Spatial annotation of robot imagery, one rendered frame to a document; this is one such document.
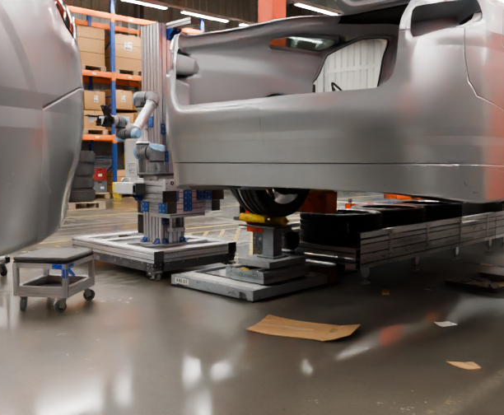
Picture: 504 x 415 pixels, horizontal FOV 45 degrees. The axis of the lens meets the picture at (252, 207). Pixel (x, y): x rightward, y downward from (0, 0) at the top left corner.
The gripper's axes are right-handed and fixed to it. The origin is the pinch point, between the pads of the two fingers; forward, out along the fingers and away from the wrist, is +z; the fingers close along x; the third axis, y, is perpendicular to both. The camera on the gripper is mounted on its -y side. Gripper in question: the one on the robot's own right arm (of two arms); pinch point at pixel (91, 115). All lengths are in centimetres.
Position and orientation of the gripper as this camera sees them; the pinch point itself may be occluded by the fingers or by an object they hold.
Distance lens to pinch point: 459.4
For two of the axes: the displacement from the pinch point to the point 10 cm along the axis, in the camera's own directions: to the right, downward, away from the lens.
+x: -8.5, -1.8, 5.0
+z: -5.2, 0.7, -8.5
